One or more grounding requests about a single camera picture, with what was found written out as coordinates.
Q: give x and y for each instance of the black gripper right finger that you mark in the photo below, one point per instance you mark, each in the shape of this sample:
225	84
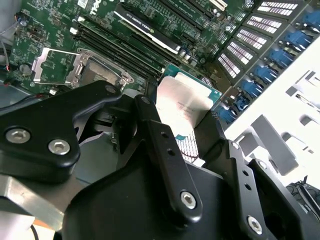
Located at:
210	140

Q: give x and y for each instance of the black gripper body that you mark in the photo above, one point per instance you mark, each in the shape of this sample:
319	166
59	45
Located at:
125	212

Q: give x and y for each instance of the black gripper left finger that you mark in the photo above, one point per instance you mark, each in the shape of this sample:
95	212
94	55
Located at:
37	125

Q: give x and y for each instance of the silver CPU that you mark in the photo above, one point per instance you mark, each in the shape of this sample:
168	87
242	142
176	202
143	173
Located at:
180	100

